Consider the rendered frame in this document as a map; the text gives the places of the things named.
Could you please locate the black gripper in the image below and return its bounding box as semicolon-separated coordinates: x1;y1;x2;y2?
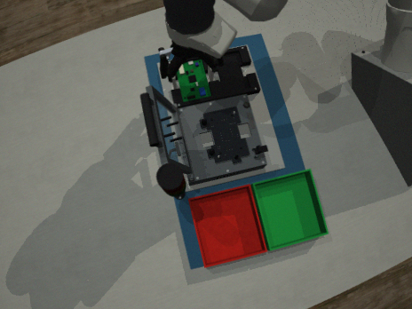
158;41;224;90

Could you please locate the green open-top bin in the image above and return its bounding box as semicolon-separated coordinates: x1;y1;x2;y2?
251;169;329;251

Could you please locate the green circuit board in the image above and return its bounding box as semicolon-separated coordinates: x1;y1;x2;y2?
177;59;211;102

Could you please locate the red open-top bin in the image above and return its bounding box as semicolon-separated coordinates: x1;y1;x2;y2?
188;184;267;268

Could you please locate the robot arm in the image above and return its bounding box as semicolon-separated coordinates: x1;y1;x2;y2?
163;0;412;73

